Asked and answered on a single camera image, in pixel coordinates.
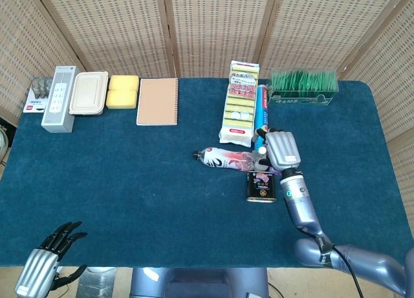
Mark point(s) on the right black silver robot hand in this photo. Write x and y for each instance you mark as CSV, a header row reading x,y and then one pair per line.
x,y
283,149

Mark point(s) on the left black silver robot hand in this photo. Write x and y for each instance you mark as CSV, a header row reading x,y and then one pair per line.
x,y
37,272

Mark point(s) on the clear bottle white cap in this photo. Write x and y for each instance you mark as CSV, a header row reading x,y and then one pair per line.
x,y
262,150

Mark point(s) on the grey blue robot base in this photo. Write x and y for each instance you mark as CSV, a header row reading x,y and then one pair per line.
x,y
200,283

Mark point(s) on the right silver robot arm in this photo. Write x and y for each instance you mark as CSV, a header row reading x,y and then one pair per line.
x,y
300,204

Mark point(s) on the blue cling film roll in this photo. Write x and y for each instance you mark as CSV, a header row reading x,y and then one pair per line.
x,y
262,110

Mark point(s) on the black gold luncheon meat can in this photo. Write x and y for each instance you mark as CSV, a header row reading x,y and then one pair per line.
x,y
260,189

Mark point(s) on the yellow green sponge multipack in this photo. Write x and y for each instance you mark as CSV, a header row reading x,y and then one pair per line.
x,y
239,110

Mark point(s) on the plastic drink bottle red label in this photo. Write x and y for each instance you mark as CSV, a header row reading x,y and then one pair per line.
x,y
220,160

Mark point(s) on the clear box green tea bags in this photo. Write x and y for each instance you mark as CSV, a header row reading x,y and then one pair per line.
x,y
304,84

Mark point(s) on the blue carpet table cover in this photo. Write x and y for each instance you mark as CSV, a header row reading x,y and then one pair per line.
x,y
129,188

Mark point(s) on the brown spiral notebook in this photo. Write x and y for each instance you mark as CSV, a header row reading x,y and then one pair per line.
x,y
158,102

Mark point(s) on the woven bamboo folding screen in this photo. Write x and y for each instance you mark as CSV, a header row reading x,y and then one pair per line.
x,y
210,29

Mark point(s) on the yellow sponge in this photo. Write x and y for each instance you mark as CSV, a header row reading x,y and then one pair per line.
x,y
124,83
121,100

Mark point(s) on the white grey power strip box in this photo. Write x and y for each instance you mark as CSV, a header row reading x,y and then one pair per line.
x,y
58,101

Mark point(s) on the battery blister pack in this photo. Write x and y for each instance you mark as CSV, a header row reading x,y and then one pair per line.
x,y
34,99

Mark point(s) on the beige takeaway food container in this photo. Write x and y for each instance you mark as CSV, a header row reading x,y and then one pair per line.
x,y
87,92

